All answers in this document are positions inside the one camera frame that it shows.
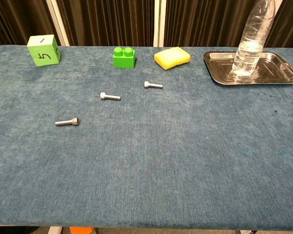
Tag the small white screw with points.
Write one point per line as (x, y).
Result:
(153, 85)

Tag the metal socket head screw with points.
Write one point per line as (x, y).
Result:
(111, 97)
(66, 122)

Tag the green two-stud building brick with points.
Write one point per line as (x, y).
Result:
(123, 61)

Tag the yellow sponge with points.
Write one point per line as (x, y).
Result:
(172, 58)

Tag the dark brown pleated curtain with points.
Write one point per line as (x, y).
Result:
(14, 19)
(200, 22)
(107, 22)

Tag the green numbered cube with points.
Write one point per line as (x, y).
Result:
(42, 52)

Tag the clear plastic water bottle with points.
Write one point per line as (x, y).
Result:
(249, 48)

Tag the orange object under table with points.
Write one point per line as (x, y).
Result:
(81, 230)

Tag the metal tray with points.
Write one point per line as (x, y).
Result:
(271, 70)

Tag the white partition post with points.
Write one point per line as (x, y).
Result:
(158, 24)
(58, 24)

